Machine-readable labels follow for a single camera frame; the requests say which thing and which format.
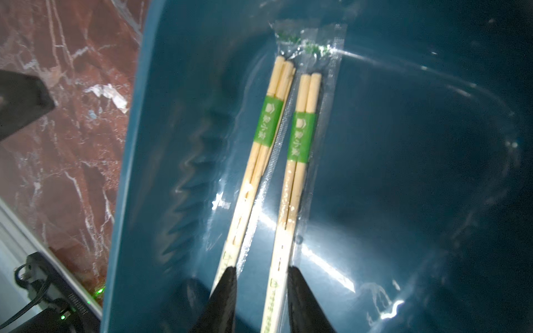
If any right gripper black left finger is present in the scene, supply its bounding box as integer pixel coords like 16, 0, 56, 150
190, 266, 237, 333

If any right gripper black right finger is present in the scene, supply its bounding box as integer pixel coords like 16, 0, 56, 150
287, 266, 335, 333

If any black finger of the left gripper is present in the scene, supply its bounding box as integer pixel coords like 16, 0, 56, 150
1, 70, 56, 140

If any teal storage box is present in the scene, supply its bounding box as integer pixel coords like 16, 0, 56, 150
101, 1, 532, 332

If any chopstick pair sixteenth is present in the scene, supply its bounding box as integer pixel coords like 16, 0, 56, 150
210, 19, 321, 295

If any chopstick pair fifteenth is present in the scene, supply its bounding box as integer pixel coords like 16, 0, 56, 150
260, 24, 347, 332

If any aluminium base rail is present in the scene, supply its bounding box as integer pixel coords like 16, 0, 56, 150
1, 202, 102, 332

